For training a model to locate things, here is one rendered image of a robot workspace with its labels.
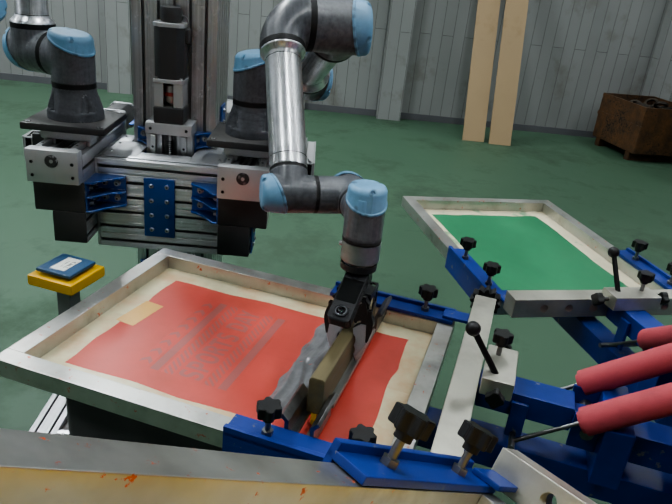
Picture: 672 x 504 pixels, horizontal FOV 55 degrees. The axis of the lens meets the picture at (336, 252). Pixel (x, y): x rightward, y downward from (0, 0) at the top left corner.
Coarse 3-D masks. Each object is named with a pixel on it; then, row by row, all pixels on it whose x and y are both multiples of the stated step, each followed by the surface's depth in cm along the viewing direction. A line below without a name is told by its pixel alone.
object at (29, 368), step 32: (160, 256) 166; (192, 256) 168; (128, 288) 152; (256, 288) 161; (288, 288) 158; (320, 288) 158; (64, 320) 133; (384, 320) 153; (416, 320) 150; (32, 352) 124; (32, 384) 118; (64, 384) 116; (96, 384) 115; (416, 384) 125; (128, 416) 113; (160, 416) 111; (192, 416) 110; (224, 416) 111
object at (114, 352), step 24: (120, 336) 136; (144, 336) 137; (72, 360) 127; (96, 360) 128; (120, 360) 129; (264, 360) 134; (144, 384) 122; (168, 384) 123; (192, 384) 124; (240, 384) 125; (264, 384) 126; (360, 384) 129; (240, 408) 119; (336, 408) 122; (360, 408) 122; (336, 432) 115
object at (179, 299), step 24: (168, 288) 158; (192, 288) 159; (168, 312) 147; (192, 312) 148; (264, 312) 152; (288, 312) 153; (288, 336) 143; (312, 336) 144; (384, 336) 147; (288, 360) 135; (360, 360) 137; (384, 360) 138; (384, 384) 130
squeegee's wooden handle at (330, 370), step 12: (372, 300) 141; (348, 336) 126; (336, 348) 121; (348, 348) 124; (324, 360) 117; (336, 360) 118; (348, 360) 127; (324, 372) 114; (336, 372) 119; (312, 384) 112; (324, 384) 112; (336, 384) 121; (312, 396) 113; (324, 396) 113; (312, 408) 114
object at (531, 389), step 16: (528, 384) 120; (544, 384) 121; (480, 400) 120; (512, 400) 118; (528, 400) 117; (544, 400) 116; (560, 400) 117; (528, 416) 118; (544, 416) 117; (560, 416) 116
